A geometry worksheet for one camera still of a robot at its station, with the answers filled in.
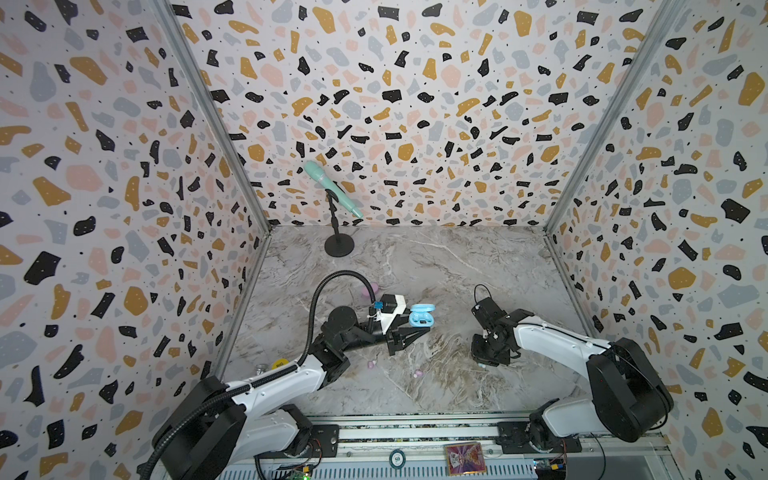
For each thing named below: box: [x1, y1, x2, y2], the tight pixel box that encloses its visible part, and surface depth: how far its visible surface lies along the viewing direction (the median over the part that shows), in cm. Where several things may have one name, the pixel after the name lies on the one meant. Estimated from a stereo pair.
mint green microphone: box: [304, 160, 364, 219], surface depth 95 cm
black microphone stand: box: [324, 188, 355, 258], surface depth 116 cm
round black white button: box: [389, 448, 407, 469], surface depth 73 cm
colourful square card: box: [444, 441, 486, 476], surface depth 72 cm
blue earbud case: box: [409, 304, 436, 328], surface depth 69 cm
